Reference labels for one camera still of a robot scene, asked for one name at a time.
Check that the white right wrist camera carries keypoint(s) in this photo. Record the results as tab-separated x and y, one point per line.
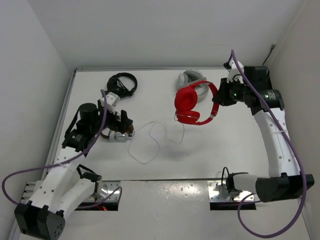
233	72

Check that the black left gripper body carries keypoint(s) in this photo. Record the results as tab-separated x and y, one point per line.
110	121

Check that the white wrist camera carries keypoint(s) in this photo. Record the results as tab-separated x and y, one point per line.
233	72
111	101

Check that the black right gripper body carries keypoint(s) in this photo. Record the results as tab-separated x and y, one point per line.
233	92

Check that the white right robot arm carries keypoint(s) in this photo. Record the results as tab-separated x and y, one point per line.
285	180

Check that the black headphones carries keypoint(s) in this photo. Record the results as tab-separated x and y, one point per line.
116	86

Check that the red headphones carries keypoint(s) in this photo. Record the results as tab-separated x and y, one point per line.
186	99

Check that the brown silver headphones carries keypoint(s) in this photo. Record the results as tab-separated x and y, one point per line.
116	136

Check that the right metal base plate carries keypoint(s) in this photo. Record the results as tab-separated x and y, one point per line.
217	194

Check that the metal base plate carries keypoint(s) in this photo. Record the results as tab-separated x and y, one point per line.
217	194
110	190

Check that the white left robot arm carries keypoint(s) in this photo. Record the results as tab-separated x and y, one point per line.
45	213

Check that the grey white headphones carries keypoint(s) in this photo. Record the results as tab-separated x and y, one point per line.
190	76

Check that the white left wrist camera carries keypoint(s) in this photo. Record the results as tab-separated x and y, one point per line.
111	101

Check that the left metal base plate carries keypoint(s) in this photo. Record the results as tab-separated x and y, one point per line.
110	190

